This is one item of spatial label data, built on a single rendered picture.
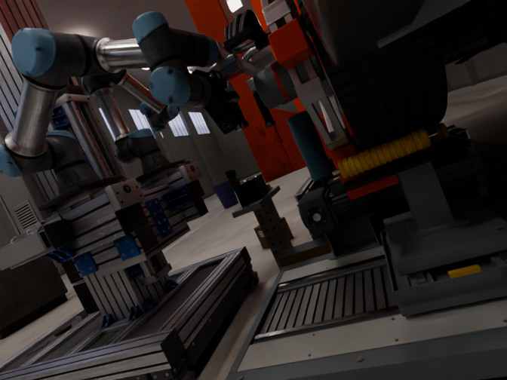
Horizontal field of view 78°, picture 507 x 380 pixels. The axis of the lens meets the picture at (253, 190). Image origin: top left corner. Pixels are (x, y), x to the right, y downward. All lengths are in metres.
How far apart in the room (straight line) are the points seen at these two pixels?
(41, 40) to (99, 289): 1.10
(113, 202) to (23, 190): 0.65
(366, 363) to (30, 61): 1.12
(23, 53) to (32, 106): 0.16
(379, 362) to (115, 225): 0.91
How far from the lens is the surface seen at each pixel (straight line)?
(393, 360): 0.90
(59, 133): 1.36
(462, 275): 0.96
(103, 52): 1.04
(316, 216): 1.38
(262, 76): 1.08
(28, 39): 1.02
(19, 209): 1.80
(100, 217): 1.24
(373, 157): 0.94
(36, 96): 1.10
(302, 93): 0.83
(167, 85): 0.67
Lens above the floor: 0.64
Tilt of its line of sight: 4 degrees down
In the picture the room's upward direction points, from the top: 24 degrees counter-clockwise
